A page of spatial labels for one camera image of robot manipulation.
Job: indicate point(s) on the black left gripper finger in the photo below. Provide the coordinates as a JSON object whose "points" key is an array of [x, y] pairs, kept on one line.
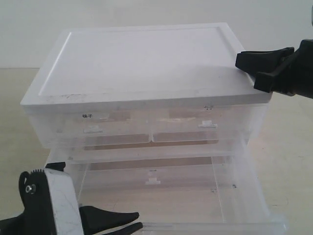
{"points": [[128, 229], [93, 215]]}

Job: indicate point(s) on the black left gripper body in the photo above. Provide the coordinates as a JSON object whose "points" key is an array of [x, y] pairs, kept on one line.
{"points": [[50, 205]]}

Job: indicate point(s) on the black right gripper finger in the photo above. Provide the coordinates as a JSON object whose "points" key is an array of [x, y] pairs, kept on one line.
{"points": [[269, 80], [262, 61]]}

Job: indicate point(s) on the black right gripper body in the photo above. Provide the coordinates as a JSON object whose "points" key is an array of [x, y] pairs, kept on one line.
{"points": [[295, 75]]}

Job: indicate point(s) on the top left small drawer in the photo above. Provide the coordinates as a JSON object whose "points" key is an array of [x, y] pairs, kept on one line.
{"points": [[92, 129]]}

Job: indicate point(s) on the small drawer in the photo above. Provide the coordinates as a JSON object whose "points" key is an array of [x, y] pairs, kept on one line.
{"points": [[202, 123], [92, 129]]}

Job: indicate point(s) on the translucent plastic drawer cabinet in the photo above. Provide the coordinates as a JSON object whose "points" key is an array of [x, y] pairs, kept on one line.
{"points": [[144, 68]]}

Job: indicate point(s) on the top right small drawer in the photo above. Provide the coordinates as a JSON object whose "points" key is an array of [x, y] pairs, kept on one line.
{"points": [[202, 123]]}

